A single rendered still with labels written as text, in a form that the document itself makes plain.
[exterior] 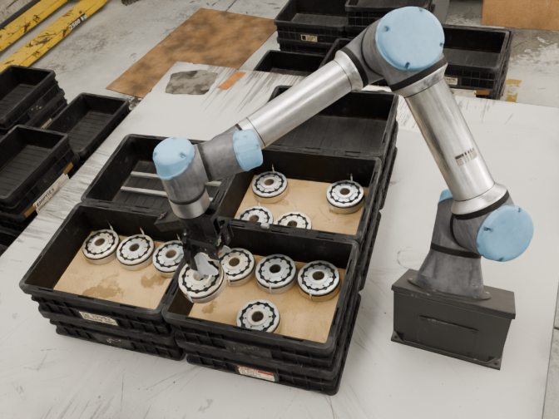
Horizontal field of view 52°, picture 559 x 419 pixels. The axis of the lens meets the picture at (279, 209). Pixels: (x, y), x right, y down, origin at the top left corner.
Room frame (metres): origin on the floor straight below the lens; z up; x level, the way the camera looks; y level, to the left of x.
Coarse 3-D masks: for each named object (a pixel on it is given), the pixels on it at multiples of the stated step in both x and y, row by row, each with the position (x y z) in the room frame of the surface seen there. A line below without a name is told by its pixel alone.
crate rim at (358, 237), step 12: (324, 156) 1.19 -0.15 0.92; (336, 156) 1.18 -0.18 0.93; (348, 156) 1.17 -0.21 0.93; (360, 156) 1.16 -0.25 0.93; (372, 156) 1.15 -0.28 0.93; (228, 180) 1.17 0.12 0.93; (372, 180) 1.06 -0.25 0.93; (372, 192) 1.02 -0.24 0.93; (216, 204) 1.09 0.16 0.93; (276, 228) 0.96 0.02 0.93; (288, 228) 0.95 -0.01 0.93; (300, 228) 0.94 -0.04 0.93; (360, 228) 0.91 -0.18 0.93; (360, 240) 0.88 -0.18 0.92
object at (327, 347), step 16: (240, 224) 1.00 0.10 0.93; (320, 240) 0.89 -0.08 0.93; (336, 240) 0.88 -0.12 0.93; (352, 240) 0.87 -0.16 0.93; (352, 256) 0.83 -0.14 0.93; (352, 272) 0.78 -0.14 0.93; (176, 288) 0.84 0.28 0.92; (336, 304) 0.70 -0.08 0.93; (176, 320) 0.75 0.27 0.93; (192, 320) 0.74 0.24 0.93; (208, 320) 0.73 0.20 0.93; (336, 320) 0.66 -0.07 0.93; (240, 336) 0.68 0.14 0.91; (256, 336) 0.67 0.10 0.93; (272, 336) 0.66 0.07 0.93; (288, 336) 0.65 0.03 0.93; (336, 336) 0.64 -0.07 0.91; (320, 352) 0.61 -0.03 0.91
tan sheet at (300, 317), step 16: (256, 256) 0.97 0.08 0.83; (240, 288) 0.87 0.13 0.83; (256, 288) 0.86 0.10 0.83; (208, 304) 0.84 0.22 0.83; (224, 304) 0.84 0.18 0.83; (240, 304) 0.83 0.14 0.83; (288, 304) 0.80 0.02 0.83; (304, 304) 0.79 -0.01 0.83; (320, 304) 0.78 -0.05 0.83; (224, 320) 0.79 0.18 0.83; (256, 320) 0.77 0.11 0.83; (288, 320) 0.75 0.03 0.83; (304, 320) 0.74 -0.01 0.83; (320, 320) 0.74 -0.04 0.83; (304, 336) 0.70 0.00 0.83; (320, 336) 0.69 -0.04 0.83
